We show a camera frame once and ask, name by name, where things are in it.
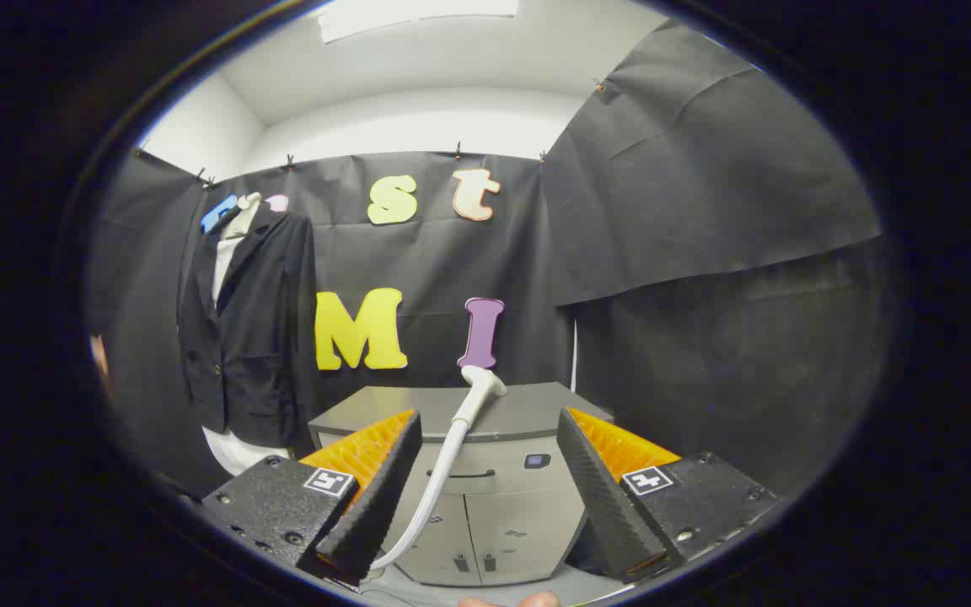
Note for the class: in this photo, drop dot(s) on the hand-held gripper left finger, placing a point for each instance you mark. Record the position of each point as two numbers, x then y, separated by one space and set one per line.
376 506

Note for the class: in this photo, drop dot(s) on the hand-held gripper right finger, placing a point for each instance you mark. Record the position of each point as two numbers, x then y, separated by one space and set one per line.
599 506

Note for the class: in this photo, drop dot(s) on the white garment steamer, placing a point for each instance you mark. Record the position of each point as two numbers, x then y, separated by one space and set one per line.
443 464

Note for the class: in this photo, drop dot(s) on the black suit jacket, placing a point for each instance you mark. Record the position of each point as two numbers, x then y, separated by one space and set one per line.
258 337

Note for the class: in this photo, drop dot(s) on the white shirt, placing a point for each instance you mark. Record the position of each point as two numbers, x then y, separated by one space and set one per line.
226 261

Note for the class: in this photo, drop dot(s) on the grey cabinet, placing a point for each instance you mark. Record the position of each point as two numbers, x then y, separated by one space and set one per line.
502 506

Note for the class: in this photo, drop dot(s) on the black backdrop cloth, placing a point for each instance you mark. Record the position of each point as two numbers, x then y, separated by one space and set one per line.
705 211

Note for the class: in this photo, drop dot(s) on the cream plastic hanger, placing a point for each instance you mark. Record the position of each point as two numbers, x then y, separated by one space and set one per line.
245 215

